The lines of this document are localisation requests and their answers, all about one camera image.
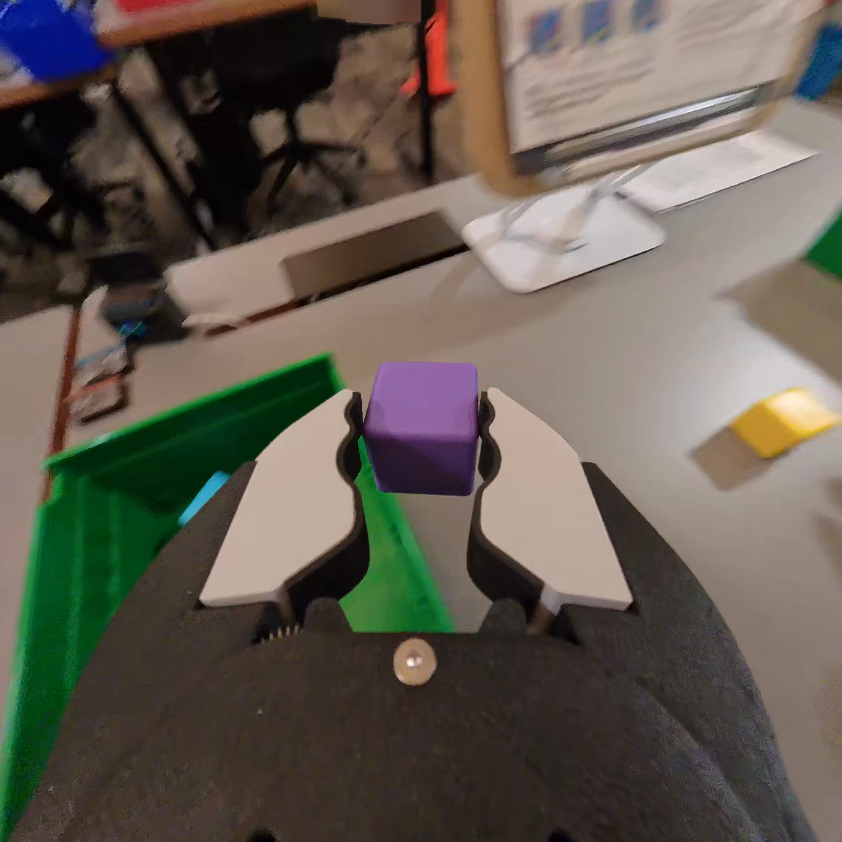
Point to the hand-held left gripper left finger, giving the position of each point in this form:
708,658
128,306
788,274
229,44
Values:
283,519

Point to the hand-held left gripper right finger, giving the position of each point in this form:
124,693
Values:
552,519

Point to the blue cube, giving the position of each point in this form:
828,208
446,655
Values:
204,496

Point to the purple cube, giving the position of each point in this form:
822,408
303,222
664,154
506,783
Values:
421,421

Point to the green plastic bin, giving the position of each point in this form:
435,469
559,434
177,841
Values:
829,247
98,526

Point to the yellow cube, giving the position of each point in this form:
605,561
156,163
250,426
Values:
783,421

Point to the document stand with white base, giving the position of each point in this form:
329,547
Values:
559,250

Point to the black charger box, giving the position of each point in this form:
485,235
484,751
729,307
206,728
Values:
125,276

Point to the laminated paper sheet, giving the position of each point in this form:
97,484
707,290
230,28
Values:
723,171

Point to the black office chair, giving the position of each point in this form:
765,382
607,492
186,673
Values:
283,79

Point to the printed instruction sheet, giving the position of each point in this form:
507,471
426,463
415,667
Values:
658,66

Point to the orange traffic cone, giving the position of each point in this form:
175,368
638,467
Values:
434,59

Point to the wooden top office table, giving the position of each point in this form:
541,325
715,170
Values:
164,26

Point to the blue storage bin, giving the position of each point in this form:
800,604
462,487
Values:
46,39

